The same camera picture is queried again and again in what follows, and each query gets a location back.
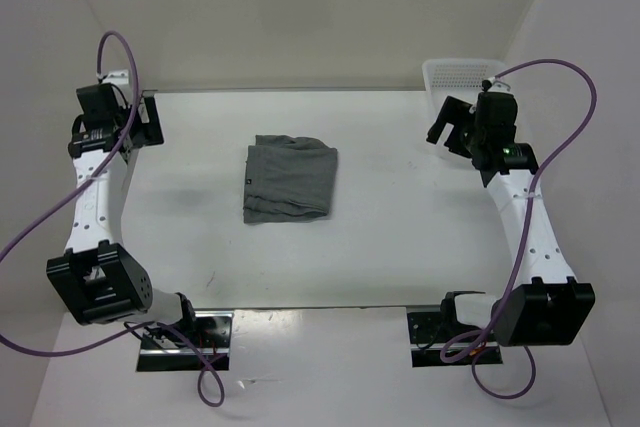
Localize grey shorts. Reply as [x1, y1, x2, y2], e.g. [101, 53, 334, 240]
[243, 135, 339, 225]

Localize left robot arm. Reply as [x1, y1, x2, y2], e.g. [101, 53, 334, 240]
[46, 80, 200, 347]

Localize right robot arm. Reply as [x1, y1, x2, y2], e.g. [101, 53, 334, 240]
[426, 91, 595, 346]

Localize white plastic basket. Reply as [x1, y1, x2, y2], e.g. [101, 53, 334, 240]
[422, 58, 506, 170]

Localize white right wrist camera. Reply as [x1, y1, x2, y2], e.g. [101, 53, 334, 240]
[481, 77, 511, 94]

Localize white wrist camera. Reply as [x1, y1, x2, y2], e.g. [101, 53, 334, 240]
[481, 77, 511, 94]
[102, 69, 131, 87]

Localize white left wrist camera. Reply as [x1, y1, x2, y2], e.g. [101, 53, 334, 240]
[102, 69, 131, 87]

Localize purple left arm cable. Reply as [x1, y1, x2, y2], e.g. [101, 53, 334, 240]
[0, 31, 225, 407]

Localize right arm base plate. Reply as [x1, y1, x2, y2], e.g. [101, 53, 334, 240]
[407, 304, 504, 368]

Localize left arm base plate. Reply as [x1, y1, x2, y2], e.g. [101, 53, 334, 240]
[137, 310, 235, 373]

